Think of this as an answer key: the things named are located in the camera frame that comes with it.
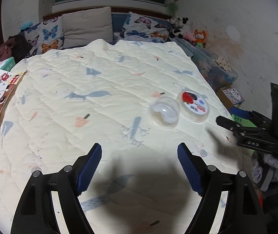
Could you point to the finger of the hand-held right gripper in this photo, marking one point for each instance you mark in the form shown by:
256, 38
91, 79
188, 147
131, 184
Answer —
229, 123
239, 113

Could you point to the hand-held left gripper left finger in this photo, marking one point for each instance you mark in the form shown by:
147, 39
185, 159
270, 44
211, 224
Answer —
90, 168

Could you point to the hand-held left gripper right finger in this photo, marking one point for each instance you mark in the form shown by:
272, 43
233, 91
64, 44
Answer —
190, 168

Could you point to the person's right hand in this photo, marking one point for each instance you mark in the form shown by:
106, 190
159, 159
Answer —
275, 162

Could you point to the colourful printed box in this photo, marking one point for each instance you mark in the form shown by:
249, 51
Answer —
234, 95

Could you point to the brown cardboard box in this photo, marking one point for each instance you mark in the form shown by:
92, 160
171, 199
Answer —
223, 98

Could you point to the strawberry print cup lid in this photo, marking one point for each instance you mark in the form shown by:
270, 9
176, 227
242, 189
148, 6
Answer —
192, 102

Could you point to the clear plastic storage bin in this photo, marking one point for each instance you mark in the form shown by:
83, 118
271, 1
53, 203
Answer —
209, 75

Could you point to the white black patterned cloth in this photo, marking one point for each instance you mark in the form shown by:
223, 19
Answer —
223, 63

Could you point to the clear plastic dome lid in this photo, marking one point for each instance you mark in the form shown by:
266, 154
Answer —
164, 112

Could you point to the orange fox plush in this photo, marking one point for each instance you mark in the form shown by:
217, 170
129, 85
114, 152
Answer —
200, 37

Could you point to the blue white patterned folded cloth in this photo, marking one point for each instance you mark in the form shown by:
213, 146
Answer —
184, 47

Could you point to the pink plush toy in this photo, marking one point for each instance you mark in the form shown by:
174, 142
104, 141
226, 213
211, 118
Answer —
189, 37

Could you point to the cream printed quilt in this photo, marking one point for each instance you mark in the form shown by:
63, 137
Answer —
80, 78

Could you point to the black and white cow plush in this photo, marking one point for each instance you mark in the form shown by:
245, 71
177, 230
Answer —
179, 26

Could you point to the butterfly print pillow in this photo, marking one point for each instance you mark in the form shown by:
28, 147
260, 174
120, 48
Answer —
46, 36
143, 28

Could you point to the hanging paper flower decoration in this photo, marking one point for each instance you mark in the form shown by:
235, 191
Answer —
172, 0

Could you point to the green tissue pack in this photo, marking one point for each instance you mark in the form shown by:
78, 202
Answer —
7, 63

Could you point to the beige pillow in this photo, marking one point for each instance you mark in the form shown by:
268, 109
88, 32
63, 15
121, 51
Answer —
87, 26

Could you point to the black garment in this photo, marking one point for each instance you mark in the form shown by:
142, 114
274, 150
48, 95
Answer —
19, 45

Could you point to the wooden headboard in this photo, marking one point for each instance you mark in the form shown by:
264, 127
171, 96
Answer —
139, 10

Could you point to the brownish pink clothes pile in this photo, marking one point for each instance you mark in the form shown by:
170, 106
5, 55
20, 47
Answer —
0, 52

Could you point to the small teal box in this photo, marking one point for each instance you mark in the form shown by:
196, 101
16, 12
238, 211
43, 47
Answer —
26, 26

